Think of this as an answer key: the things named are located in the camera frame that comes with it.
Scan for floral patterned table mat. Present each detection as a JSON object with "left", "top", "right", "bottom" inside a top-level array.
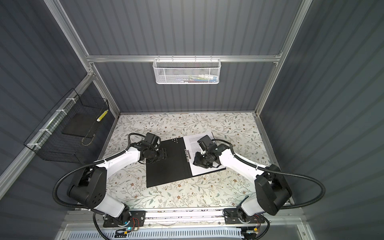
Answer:
[{"left": 103, "top": 113, "right": 271, "bottom": 209}]

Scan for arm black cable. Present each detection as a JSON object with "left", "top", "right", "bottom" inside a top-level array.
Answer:
[
  {"left": 52, "top": 132, "right": 148, "bottom": 211},
  {"left": 211, "top": 138, "right": 327, "bottom": 210}
]

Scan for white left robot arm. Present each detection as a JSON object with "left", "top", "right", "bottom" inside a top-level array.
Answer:
[{"left": 67, "top": 138, "right": 167, "bottom": 218}]

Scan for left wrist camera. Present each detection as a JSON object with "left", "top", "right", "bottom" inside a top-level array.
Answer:
[{"left": 144, "top": 133, "right": 161, "bottom": 148}]

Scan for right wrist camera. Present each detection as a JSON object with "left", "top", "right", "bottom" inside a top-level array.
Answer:
[{"left": 198, "top": 135, "right": 214, "bottom": 151}]

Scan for white wire mesh basket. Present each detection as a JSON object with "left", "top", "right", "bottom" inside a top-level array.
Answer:
[{"left": 153, "top": 58, "right": 222, "bottom": 85}]

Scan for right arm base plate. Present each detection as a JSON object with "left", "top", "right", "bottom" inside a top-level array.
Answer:
[{"left": 223, "top": 208, "right": 266, "bottom": 225}]

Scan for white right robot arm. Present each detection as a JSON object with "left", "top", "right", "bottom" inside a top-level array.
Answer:
[{"left": 193, "top": 144, "right": 292, "bottom": 222}]

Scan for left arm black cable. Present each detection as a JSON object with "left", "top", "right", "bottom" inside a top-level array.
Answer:
[{"left": 52, "top": 132, "right": 148, "bottom": 211}]

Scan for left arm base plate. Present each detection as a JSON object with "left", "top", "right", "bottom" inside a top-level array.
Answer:
[{"left": 103, "top": 210, "right": 147, "bottom": 228}]

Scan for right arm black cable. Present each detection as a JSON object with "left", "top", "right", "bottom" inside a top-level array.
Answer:
[{"left": 211, "top": 138, "right": 327, "bottom": 210}]

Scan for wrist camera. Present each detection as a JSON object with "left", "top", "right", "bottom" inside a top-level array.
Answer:
[
  {"left": 144, "top": 133, "right": 161, "bottom": 148},
  {"left": 198, "top": 135, "right": 214, "bottom": 151}
]

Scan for black wire basket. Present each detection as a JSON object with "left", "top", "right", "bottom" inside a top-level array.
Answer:
[{"left": 24, "top": 91, "right": 109, "bottom": 164}]

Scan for pens in white basket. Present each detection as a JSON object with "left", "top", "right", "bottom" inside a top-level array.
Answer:
[{"left": 176, "top": 75, "right": 219, "bottom": 84}]

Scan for yellow green marker pen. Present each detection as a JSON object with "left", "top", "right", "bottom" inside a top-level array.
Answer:
[{"left": 97, "top": 110, "right": 109, "bottom": 122}]

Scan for red folder black inside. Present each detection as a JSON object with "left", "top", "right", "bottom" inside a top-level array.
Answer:
[{"left": 145, "top": 137, "right": 227, "bottom": 189}]

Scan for white ventilated front rail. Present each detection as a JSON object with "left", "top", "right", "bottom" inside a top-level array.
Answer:
[{"left": 67, "top": 229, "right": 244, "bottom": 240}]

